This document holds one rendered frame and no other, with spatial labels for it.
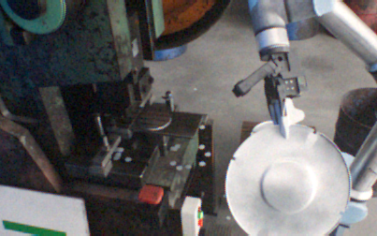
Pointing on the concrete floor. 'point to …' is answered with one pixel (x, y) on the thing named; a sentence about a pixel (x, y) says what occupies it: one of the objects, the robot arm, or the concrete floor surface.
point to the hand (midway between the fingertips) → (282, 134)
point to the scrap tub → (365, 110)
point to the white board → (30, 212)
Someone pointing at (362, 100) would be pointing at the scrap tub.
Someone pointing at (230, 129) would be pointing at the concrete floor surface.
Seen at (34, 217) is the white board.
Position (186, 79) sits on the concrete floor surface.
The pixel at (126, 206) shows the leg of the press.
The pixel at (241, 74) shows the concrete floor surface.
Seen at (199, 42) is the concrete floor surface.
